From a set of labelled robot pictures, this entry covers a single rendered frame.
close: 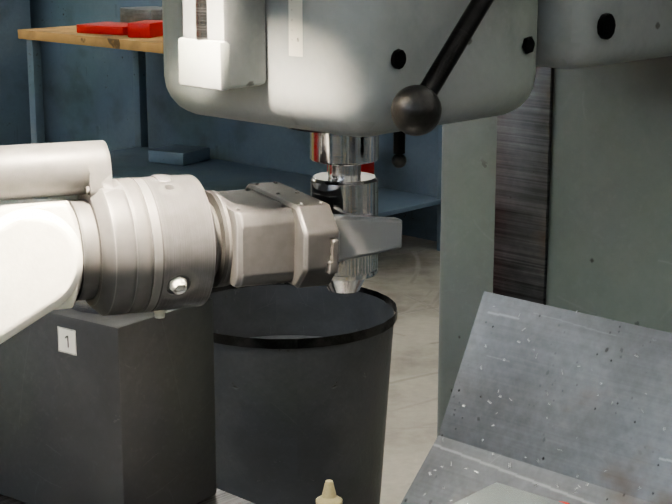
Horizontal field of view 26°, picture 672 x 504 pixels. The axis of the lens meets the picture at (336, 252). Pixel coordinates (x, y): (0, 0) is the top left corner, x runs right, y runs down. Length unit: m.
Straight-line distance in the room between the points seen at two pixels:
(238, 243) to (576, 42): 0.27
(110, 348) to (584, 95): 0.47
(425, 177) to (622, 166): 5.24
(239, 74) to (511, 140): 0.52
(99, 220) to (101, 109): 7.30
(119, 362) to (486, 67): 0.43
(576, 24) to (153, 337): 0.46
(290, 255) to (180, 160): 6.21
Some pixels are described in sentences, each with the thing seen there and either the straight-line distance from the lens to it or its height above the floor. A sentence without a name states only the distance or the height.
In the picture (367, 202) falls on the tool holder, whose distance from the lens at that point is 0.99.
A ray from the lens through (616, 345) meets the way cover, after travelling 1.33.
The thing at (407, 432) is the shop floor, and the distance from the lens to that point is 4.18.
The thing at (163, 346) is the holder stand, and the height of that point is 1.09.
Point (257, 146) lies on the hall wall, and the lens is 7.27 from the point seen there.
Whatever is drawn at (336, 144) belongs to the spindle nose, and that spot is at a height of 1.29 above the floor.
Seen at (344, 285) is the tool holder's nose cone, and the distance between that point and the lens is 1.01.
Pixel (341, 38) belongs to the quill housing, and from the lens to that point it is 0.87.
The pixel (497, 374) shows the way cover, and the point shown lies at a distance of 1.38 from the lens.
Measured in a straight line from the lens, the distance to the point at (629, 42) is 1.05.
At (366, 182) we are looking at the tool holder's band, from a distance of 0.99.
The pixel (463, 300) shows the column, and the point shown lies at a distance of 1.44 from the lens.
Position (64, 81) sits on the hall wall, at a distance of 8.47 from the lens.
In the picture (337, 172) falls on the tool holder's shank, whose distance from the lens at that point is 0.99.
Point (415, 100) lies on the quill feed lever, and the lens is 0.85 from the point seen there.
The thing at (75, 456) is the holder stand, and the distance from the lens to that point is 1.28.
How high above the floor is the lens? 1.45
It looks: 13 degrees down
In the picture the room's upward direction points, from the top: straight up
